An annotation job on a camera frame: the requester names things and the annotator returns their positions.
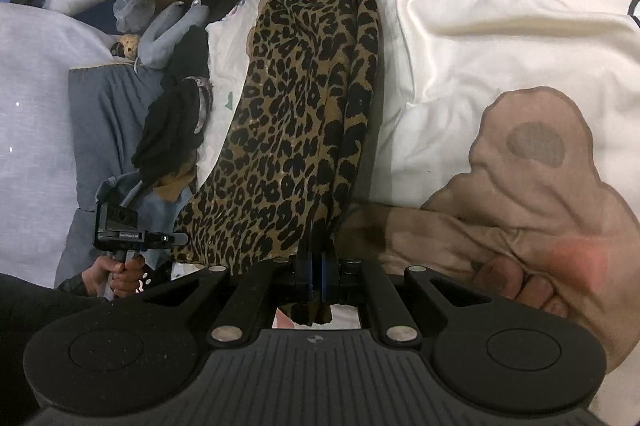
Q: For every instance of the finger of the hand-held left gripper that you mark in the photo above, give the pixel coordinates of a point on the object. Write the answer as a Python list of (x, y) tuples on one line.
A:
[(175, 239)]

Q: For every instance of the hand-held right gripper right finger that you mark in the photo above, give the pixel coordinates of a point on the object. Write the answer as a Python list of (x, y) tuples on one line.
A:
[(330, 271)]

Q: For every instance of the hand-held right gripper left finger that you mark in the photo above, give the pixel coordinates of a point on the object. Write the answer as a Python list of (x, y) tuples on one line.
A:
[(304, 266)]

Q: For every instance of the leopard print garment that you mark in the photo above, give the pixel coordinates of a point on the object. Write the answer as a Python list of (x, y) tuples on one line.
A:
[(290, 105)]

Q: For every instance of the person's left hand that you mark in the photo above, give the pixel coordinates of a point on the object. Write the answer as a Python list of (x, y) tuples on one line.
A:
[(127, 278)]

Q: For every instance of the black cloth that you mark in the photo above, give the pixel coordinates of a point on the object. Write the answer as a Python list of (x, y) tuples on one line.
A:
[(170, 130)]

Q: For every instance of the grey blue garment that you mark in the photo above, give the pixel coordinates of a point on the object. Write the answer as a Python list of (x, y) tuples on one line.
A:
[(105, 115)]

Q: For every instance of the light grey duvet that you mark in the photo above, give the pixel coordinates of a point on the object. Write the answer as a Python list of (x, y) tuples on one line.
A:
[(35, 105)]

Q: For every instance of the grey plush toy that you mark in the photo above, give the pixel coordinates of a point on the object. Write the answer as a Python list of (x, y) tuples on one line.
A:
[(165, 30)]

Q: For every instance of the white printed bed sheet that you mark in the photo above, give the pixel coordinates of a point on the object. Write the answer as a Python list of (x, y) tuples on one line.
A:
[(475, 30)]

